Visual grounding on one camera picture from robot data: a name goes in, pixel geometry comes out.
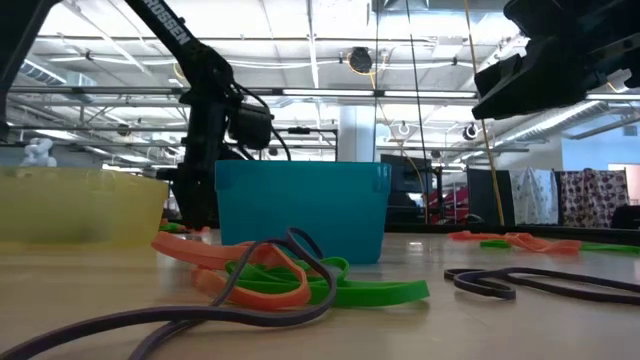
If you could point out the white patterned cloth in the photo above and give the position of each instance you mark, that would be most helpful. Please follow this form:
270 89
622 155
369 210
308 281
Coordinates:
532 197

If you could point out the red storage cart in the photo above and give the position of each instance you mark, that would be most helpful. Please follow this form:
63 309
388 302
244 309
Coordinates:
455 205

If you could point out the black partition panel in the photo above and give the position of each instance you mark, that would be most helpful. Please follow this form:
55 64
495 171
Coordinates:
482 200

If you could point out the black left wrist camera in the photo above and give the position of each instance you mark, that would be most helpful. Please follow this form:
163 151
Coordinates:
250 127

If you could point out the blue plastic basket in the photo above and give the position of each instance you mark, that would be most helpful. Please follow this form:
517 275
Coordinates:
300 210

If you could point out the white column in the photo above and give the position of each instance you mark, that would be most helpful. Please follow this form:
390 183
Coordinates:
357 135

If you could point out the dark floral cloth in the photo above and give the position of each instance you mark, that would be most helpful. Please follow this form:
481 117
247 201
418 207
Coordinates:
592 197

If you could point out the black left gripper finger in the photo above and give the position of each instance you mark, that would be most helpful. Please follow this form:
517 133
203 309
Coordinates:
200 200

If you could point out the rubber band pile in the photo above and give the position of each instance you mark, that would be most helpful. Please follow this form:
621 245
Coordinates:
475 289

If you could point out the yellow plastic basket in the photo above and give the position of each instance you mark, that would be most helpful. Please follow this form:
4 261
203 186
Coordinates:
75 205

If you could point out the black office chair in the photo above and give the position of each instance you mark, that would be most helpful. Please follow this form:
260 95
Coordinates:
627 217

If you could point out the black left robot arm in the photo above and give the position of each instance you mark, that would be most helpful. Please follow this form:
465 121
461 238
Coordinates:
170 30

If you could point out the long tube light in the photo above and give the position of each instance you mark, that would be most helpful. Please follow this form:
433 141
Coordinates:
350 93

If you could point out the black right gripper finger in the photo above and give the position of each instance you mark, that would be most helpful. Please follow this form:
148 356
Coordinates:
530 85

